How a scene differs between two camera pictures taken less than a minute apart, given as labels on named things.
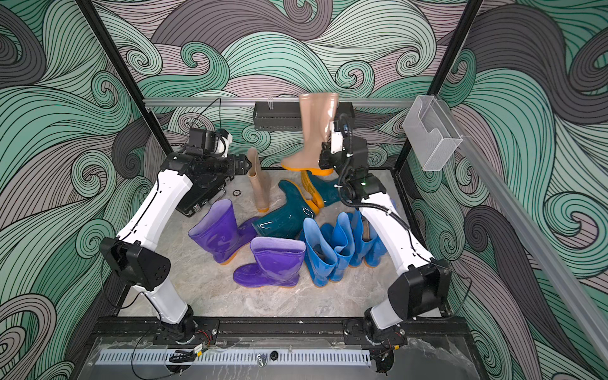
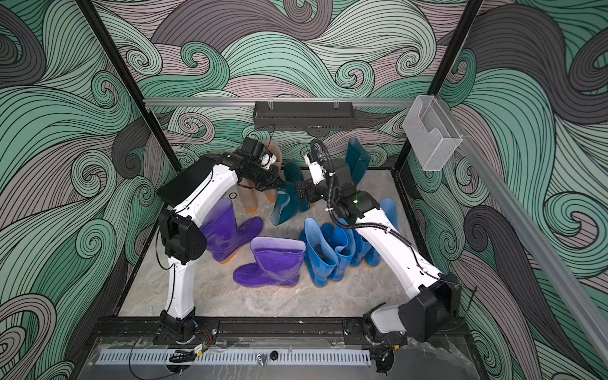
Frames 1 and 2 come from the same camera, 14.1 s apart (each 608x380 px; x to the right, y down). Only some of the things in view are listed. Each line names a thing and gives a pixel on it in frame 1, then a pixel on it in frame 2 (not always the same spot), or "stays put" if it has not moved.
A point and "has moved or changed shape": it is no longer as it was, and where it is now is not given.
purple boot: (277, 263) stays put
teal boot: (322, 190) has moved or changed shape
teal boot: (287, 222) has moved or changed shape
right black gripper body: (330, 161) → (315, 193)
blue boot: (357, 252) stays put
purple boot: (217, 229) stays put
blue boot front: (340, 239) stays put
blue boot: (319, 258) stays put
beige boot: (258, 180) has moved or changed shape
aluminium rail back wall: (219, 102) stays put
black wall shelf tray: (286, 115) stays put
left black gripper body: (220, 168) → (263, 179)
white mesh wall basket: (433, 132) stays put
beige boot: (318, 112) → (271, 196)
